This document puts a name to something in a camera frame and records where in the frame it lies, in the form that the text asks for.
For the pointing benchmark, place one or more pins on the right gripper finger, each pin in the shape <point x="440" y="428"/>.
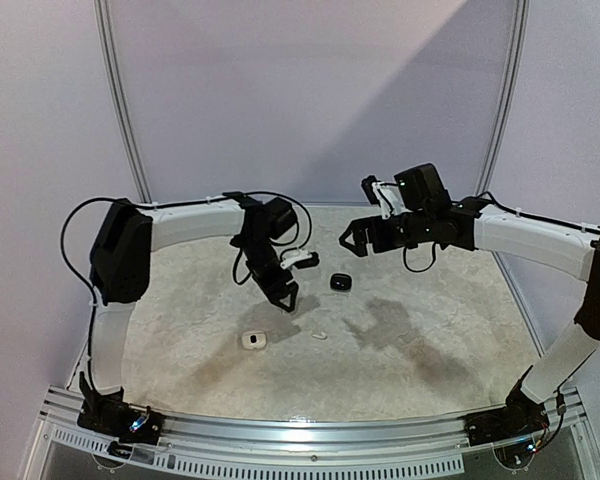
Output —
<point x="355" y="242"/>
<point x="359" y="228"/>

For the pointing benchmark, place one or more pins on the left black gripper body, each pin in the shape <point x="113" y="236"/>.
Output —
<point x="265" y="278"/>

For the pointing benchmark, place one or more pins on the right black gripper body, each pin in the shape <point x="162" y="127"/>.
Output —
<point x="368" y="236"/>

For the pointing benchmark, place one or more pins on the black earbud case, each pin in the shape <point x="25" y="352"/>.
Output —
<point x="340" y="282"/>

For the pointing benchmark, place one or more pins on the white earbud case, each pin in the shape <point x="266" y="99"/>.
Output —
<point x="254" y="340"/>

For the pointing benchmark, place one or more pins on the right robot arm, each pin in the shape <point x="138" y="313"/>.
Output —
<point x="416" y="208"/>

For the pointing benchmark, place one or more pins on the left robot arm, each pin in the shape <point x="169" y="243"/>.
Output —
<point x="120" y="263"/>

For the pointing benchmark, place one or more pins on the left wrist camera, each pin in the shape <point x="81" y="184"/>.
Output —
<point x="300" y="259"/>

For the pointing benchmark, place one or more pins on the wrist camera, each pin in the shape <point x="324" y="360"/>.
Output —
<point x="300" y="259"/>
<point x="385" y="195"/>

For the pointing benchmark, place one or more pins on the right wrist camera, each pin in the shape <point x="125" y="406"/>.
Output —
<point x="385" y="195"/>

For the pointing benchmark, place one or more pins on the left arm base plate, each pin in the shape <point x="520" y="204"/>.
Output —
<point x="111" y="416"/>

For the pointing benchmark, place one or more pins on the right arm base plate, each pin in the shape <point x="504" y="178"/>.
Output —
<point x="507" y="423"/>

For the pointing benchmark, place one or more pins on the aluminium front rail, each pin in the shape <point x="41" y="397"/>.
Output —
<point x="203" y="447"/>

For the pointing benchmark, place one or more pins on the right aluminium corner post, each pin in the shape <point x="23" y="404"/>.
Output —
<point x="506" y="95"/>

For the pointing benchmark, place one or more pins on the aluminium corner post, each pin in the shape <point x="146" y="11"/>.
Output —
<point x="104" y="21"/>
<point x="506" y="95"/>

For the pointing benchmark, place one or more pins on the left aluminium corner post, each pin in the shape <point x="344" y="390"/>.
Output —
<point x="104" y="21"/>

